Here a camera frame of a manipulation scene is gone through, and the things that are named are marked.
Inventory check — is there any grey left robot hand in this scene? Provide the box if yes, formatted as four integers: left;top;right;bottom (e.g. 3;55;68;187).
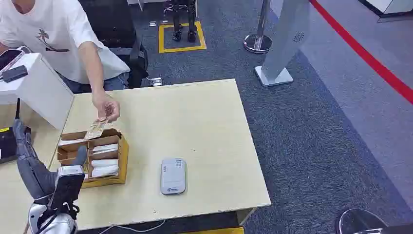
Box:
12;118;88;201

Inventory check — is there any person's left hand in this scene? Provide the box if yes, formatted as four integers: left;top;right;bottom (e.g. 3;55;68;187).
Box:
92;92;121;123

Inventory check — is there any printed card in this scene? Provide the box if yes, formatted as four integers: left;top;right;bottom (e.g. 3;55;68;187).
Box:
83;117;110;141

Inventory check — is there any black router with antenna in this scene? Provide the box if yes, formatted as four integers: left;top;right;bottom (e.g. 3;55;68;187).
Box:
0;98;32;164

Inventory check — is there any white card stack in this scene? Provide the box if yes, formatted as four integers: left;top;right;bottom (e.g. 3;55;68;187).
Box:
91;158;119;168
92;143;119;154
91;165;120;178
58;138;87;146

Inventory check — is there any wooden card box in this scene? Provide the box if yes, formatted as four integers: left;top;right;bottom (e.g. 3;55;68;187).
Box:
56;128;130;189

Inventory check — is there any white box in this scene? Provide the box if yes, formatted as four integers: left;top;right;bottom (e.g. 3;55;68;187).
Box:
0;52;75;131

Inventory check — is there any black office chair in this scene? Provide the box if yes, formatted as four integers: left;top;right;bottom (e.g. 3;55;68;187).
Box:
78;0;150;90

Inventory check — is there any person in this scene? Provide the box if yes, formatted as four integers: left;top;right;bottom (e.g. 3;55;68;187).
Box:
0;0;131;123

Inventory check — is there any yellow tape square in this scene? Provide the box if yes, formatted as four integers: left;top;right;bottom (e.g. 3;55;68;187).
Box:
157;20;207;54

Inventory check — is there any black power bank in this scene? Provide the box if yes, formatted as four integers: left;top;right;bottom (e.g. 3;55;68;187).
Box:
1;65;29;83

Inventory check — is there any grey white card reader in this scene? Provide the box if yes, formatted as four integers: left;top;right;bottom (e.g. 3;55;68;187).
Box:
160;157;188;195

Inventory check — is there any smartphone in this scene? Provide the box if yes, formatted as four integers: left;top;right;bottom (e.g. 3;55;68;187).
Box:
0;49;26;72

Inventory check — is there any black robot leg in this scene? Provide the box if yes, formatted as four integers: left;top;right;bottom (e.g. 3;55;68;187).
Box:
187;0;198;43
170;0;183;42

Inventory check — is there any yellow floor tape strip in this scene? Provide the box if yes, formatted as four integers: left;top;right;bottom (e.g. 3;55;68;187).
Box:
180;227;245;234

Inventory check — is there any grey kiosk stand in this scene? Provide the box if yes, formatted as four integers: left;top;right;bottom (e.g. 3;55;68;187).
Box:
254;0;311;87

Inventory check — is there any red floor tape line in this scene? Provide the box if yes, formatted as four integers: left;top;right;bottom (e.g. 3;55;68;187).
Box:
308;0;413;106

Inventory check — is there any chrome stanchion base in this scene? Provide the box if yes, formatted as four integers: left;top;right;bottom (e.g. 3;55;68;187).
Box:
335;208;389;234

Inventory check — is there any white cabinet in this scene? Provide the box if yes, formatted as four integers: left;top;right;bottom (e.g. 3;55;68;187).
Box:
357;0;413;23

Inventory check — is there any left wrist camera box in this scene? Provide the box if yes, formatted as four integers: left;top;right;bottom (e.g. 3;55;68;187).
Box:
51;165;86;211

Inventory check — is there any white cable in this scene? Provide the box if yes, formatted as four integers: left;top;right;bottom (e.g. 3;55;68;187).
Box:
98;219;167;234

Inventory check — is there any chrome stanchion with post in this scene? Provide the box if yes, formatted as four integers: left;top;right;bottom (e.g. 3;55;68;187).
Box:
243;0;274;54

